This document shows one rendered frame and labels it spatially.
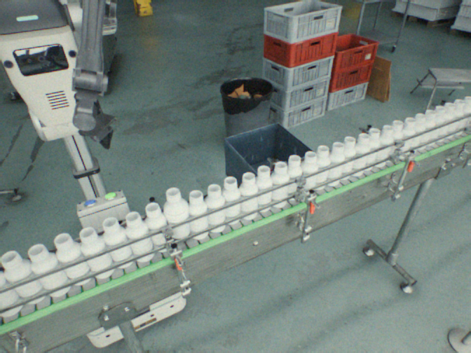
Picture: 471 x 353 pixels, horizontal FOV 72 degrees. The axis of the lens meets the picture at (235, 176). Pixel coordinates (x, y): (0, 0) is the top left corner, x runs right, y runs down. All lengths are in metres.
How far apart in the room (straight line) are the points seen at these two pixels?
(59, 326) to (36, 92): 0.75
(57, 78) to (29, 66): 0.09
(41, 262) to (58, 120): 0.60
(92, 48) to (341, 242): 1.97
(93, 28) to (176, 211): 0.50
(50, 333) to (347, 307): 1.56
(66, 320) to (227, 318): 1.12
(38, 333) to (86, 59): 0.73
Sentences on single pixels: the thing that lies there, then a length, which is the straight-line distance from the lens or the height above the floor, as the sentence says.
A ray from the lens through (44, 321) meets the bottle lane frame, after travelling 1.07.
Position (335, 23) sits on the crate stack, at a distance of 3.47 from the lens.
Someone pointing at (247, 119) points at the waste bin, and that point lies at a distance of 2.75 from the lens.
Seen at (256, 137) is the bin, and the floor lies 0.90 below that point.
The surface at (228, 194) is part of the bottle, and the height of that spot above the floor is 1.13.
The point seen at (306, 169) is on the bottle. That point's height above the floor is 1.12.
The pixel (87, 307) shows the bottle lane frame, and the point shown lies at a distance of 1.06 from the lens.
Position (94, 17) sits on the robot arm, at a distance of 0.91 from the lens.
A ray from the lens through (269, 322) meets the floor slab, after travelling 2.01.
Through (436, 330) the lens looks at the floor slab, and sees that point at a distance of 2.25.
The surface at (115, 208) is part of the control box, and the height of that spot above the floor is 1.10.
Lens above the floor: 1.79
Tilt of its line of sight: 39 degrees down
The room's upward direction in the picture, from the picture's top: 1 degrees counter-clockwise
